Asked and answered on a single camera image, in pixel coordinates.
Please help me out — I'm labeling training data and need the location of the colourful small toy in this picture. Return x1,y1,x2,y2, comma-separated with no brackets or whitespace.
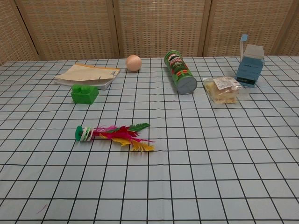
75,122,157,153

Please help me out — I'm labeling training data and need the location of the woven wooden folding screen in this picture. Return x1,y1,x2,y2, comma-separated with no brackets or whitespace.
0,0,299,66

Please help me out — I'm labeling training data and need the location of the blue grid checkered tablecloth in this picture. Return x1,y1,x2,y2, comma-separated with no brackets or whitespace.
0,55,299,224

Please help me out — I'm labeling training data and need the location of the light blue open carton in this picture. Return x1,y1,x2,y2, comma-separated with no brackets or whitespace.
235,34,266,89

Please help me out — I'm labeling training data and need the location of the clear bagged snack pack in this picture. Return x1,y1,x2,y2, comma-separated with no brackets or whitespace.
202,76,250,105

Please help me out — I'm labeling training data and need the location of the peach colored ball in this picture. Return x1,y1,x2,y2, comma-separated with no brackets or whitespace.
126,55,142,72

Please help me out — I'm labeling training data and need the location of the green plastic building block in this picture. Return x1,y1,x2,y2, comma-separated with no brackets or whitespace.
71,84,100,105

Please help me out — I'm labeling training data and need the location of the beige paper notebook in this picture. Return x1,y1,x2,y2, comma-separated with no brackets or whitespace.
54,63,121,91

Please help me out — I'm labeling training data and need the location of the green Pringles can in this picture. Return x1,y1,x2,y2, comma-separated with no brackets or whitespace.
164,50,198,95

